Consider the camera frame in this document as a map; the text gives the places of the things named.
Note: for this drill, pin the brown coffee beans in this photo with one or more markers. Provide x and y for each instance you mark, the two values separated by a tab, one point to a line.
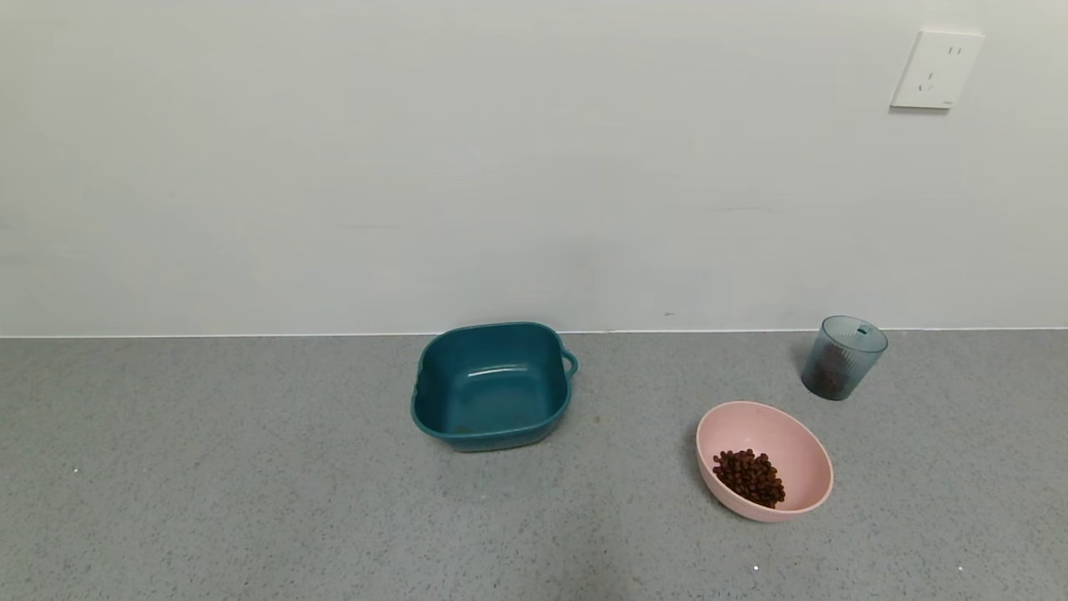
749	477

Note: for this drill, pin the translucent blue ribbed cup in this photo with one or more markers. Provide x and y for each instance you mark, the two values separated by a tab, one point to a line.
859	359

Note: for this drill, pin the pink plastic bowl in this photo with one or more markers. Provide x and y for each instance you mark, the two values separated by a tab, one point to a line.
793	451

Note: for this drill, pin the teal plastic square basin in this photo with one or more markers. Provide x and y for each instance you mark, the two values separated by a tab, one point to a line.
492	392

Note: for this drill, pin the white wall power outlet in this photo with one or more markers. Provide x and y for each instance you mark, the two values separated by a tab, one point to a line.
936	71

